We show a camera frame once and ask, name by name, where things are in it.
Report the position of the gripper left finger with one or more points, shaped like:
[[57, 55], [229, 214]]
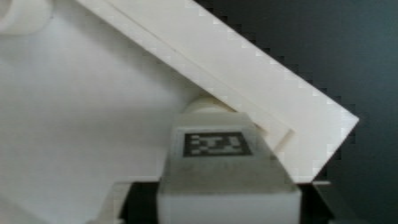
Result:
[[130, 204]]

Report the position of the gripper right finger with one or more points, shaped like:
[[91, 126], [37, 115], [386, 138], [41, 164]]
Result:
[[323, 209]]

